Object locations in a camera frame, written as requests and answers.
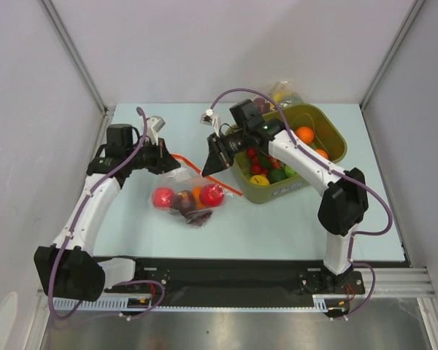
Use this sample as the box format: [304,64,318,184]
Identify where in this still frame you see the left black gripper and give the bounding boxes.
[125,136,180,175]

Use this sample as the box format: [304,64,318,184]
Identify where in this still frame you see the red fake apple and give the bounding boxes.
[151,187,175,209]
[199,184,225,207]

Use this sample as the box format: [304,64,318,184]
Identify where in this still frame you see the clear zip bag orange seal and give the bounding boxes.
[150,154,243,228]

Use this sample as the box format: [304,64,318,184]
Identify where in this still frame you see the dark purple fake grapes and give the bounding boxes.
[182,209,213,227]

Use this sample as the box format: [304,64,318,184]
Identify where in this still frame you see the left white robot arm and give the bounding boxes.
[34,117,180,301]

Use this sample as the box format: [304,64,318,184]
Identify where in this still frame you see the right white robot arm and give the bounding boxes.
[200,99,368,292]

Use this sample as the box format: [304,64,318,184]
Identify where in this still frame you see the small orange fake tangerine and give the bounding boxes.
[191,186,204,210]

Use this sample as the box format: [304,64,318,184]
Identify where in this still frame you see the fake lychee bunch with leaf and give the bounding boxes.
[245,148,281,176]

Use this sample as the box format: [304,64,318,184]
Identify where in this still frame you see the yellow fake apple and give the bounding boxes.
[249,174,270,187]

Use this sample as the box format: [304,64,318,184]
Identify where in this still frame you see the dark green fake lime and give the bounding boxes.
[267,168,288,184]

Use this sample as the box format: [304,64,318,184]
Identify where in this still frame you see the dark purple fake plum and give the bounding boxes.
[253,97,271,114]

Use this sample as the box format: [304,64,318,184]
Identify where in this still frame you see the orange fake fruit far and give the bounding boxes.
[295,126,315,145]

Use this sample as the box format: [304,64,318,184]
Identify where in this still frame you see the orange fake fruit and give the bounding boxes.
[315,149,329,160]
[295,126,315,145]

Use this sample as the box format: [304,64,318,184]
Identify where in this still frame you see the fake netted melon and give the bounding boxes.
[280,93,304,108]

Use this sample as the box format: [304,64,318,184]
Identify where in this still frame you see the orange fake fruit near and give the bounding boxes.
[315,149,329,160]

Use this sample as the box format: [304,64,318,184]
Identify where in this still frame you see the light green custard apple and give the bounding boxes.
[284,165,297,178]

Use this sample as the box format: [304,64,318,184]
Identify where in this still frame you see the olive green plastic bin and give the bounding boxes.
[231,104,347,204]

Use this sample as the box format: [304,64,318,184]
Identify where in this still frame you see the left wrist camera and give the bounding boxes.
[147,116,166,144]

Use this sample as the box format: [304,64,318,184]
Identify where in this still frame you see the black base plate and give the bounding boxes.
[105,257,366,300]

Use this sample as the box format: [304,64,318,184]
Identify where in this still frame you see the white slotted cable duct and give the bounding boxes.
[53,294,351,313]

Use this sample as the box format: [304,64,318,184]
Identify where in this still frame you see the aluminium frame rail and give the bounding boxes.
[361,265,435,298]

